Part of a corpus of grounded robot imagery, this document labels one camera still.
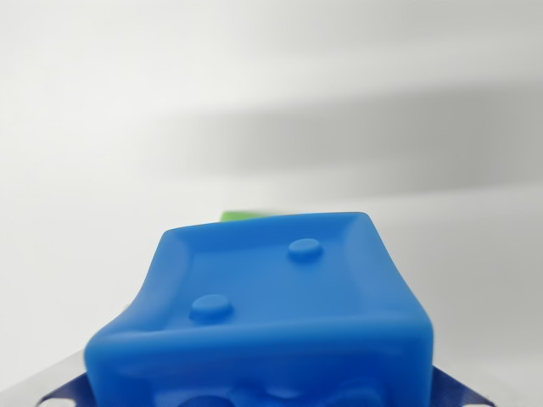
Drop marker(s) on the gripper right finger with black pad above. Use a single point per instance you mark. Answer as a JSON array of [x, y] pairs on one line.
[[466, 390]]

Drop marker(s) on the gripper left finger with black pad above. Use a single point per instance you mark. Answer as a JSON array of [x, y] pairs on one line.
[[63, 381]]

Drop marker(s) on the blue embossed soft cube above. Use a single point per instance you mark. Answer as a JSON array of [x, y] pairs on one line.
[[271, 313]]

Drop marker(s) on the green soft cube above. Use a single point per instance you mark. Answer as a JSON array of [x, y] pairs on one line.
[[237, 215]]

